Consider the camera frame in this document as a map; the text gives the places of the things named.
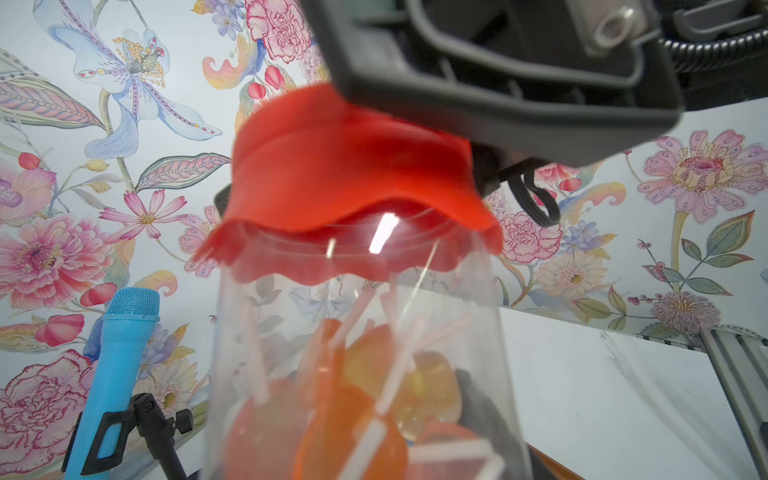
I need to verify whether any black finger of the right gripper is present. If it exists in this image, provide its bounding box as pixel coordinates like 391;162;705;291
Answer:
302;1;684;167

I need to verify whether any red jar lid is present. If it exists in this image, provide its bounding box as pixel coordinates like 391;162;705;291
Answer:
195;84;503;285

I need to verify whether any red lidded plastic jar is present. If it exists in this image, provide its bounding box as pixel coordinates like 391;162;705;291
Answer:
201;214;533;479

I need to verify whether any brown wooden tray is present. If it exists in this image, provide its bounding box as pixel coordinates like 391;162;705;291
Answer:
527;444;583;480

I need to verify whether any blue microphone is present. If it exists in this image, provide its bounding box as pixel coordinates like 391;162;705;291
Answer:
64;287;160;479

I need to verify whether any black microphone stand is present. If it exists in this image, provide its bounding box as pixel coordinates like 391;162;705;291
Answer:
61;393;198;479

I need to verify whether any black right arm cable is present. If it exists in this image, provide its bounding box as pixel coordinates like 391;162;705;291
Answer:
656;26;768;76

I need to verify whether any aluminium frame post right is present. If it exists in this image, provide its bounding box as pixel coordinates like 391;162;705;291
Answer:
700;327;768;479

